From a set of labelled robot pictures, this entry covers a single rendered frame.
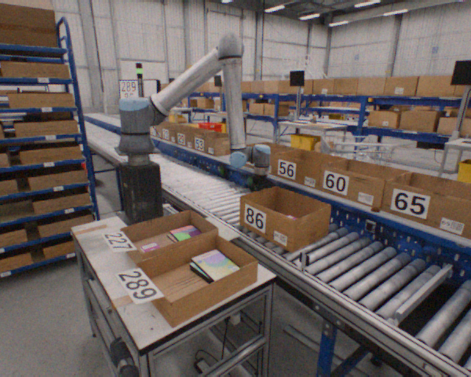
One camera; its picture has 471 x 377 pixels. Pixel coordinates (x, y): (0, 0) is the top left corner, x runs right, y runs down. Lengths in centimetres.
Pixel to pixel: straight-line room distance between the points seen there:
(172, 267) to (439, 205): 120
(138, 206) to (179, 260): 52
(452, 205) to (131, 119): 154
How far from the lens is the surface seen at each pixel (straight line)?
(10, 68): 257
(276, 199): 179
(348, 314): 121
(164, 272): 127
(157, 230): 156
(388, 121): 634
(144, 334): 105
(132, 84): 278
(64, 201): 273
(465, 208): 154
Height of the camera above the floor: 147
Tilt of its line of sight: 19 degrees down
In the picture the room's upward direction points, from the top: straight up
